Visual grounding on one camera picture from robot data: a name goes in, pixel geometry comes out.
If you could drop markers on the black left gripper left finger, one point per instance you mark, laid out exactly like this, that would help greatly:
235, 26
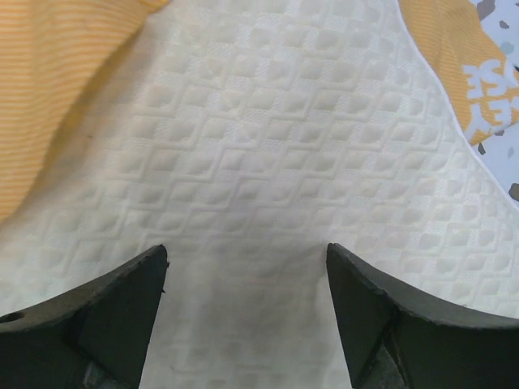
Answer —
93, 336

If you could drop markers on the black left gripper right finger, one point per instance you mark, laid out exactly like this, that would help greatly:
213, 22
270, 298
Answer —
396, 336

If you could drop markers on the cream quilted pillow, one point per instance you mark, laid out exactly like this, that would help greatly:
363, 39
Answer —
245, 136

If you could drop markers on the orange mickey mouse pillowcase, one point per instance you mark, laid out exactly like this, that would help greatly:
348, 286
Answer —
52, 51

